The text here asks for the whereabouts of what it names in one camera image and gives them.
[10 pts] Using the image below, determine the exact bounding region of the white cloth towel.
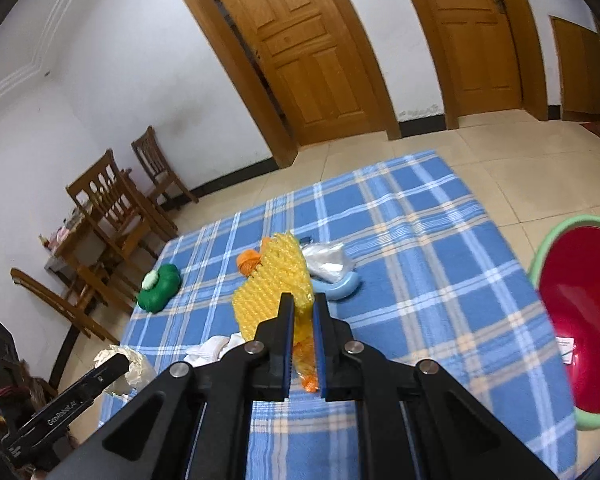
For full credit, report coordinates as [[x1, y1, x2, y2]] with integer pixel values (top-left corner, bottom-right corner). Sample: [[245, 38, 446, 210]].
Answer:
[[184, 333, 245, 367]]

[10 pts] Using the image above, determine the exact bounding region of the yellow foam net sleeve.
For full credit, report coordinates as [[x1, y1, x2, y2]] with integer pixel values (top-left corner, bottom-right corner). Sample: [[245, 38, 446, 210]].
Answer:
[[232, 232, 314, 344]]

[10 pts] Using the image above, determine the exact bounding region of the cream paper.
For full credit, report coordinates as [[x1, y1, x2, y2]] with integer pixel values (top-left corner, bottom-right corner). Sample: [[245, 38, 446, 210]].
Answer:
[[93, 344, 157, 400]]

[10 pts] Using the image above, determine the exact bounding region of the red green-rimmed trash bin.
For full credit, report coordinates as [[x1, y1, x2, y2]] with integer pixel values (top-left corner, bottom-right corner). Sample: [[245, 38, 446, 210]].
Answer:
[[528, 214, 600, 430]]

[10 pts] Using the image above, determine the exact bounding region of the orange cracker snack packet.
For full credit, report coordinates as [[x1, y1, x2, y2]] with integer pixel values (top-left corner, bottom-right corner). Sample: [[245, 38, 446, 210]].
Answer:
[[292, 310, 318, 393]]

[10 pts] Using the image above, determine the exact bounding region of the blue plaid blanket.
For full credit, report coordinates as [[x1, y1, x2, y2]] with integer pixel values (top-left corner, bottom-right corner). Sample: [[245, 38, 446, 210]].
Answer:
[[122, 151, 577, 479]]

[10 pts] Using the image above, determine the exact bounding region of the foreground wooden chair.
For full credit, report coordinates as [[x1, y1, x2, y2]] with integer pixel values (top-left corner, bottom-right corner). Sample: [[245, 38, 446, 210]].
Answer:
[[9, 268, 120, 344]]

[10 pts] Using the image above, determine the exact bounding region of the green clover plush toy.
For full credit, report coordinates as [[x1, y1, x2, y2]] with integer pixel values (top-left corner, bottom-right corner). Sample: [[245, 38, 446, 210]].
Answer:
[[137, 263, 182, 313]]

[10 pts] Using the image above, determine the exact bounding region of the far wooden chair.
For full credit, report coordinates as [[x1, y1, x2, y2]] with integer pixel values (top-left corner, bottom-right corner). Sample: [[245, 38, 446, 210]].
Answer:
[[131, 126, 199, 203]]

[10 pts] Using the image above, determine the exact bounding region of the wooden dining table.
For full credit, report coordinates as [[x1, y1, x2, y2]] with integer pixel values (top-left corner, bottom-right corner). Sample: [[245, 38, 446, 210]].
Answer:
[[45, 200, 137, 314]]

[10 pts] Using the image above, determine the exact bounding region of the near wooden chair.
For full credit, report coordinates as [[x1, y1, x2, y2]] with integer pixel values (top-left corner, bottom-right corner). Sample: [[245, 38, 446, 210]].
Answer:
[[66, 150, 176, 261]]

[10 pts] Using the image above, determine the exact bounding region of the left wooden door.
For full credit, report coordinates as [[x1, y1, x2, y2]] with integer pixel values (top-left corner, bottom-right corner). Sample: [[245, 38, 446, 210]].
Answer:
[[184, 0, 400, 168]]

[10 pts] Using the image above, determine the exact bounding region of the wooden door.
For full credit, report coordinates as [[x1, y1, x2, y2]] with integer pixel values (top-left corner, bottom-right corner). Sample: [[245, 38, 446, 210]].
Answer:
[[184, 0, 400, 168], [412, 0, 548, 129]]

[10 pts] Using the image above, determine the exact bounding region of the right wooden door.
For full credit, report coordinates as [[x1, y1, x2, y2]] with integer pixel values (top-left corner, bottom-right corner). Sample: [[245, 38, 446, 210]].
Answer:
[[412, 0, 548, 129]]

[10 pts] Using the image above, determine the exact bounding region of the low wooden cabinet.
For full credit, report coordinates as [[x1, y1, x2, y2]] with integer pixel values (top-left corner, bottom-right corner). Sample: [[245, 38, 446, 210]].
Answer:
[[550, 16, 600, 122]]

